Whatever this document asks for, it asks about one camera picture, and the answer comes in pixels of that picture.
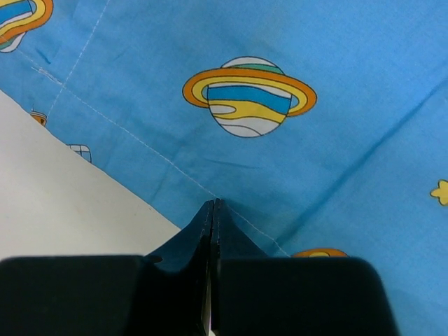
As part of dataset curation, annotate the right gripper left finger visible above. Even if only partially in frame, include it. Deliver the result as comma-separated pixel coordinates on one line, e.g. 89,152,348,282
1,201,214,335

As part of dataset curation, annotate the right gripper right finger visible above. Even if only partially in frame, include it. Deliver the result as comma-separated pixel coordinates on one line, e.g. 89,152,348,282
210,199,399,335

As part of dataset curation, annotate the blue space-print cloth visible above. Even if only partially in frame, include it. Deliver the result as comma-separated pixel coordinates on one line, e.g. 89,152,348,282
1,1,447,335

